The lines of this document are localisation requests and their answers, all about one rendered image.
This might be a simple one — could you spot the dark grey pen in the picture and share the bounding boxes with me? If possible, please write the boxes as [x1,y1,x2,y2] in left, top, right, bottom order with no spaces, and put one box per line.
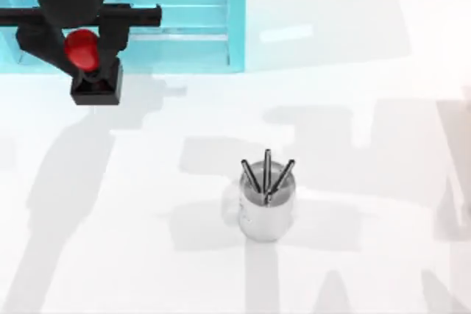
[240,158,264,195]
[263,149,274,205]
[266,159,297,198]

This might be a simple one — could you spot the red and black stamp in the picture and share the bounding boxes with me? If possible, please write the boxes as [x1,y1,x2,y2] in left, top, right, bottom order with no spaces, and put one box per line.
[63,28,124,107]

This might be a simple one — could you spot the white mug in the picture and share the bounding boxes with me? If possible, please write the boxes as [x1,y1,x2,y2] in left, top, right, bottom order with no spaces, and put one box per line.
[222,171,297,243]

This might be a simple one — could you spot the light blue rack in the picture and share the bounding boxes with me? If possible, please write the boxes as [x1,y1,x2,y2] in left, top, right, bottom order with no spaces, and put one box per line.
[0,0,248,76]

